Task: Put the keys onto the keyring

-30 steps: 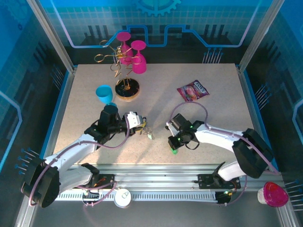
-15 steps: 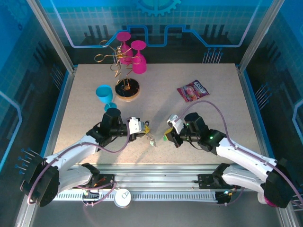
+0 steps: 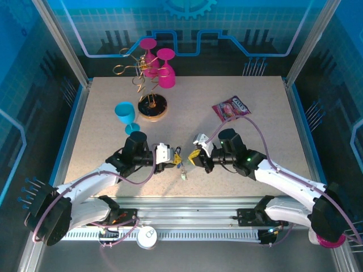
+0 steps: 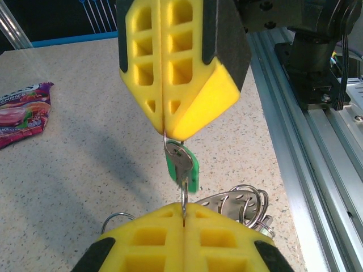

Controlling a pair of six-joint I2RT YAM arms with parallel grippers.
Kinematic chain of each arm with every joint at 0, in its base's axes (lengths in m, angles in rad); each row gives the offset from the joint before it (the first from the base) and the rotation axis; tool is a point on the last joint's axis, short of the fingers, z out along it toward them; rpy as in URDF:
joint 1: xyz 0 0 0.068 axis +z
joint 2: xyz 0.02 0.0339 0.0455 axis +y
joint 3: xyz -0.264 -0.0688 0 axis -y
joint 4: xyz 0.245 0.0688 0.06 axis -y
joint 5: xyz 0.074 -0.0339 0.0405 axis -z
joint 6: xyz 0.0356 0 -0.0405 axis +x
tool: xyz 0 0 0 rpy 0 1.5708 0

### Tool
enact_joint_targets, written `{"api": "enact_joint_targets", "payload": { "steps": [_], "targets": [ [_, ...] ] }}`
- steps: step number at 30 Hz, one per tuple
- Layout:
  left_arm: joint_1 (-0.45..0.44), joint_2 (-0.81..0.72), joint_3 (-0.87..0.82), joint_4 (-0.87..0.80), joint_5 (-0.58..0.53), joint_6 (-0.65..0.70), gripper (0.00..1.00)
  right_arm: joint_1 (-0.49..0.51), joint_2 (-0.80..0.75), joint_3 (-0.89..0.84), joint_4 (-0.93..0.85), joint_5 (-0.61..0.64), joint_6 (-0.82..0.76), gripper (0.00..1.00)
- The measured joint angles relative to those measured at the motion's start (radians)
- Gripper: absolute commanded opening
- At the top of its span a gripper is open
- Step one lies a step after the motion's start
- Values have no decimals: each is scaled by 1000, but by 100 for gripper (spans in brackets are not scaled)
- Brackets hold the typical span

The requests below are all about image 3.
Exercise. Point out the purple candy packet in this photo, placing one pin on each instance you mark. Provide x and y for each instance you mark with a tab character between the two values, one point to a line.
231	107

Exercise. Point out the pink plastic goblet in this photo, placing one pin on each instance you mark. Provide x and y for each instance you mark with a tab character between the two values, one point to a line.
166	79
148	44

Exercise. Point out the aluminium frame post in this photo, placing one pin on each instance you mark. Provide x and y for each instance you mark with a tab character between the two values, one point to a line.
312	42
62	42

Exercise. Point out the blue plastic goblet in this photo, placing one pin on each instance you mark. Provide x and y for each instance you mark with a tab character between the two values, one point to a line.
124	113

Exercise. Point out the white round cap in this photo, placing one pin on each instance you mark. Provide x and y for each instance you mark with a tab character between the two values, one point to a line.
147	238

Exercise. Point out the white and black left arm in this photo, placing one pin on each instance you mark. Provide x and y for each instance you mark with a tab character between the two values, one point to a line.
85	181

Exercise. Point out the small key bunch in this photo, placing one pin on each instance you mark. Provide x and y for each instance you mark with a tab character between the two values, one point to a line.
184	175

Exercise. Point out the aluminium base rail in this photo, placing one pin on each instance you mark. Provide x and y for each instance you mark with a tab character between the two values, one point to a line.
184	211

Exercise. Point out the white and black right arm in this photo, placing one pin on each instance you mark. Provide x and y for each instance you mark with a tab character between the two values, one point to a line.
289	178

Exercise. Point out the pink tape roll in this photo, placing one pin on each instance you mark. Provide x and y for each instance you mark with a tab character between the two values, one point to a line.
331	243

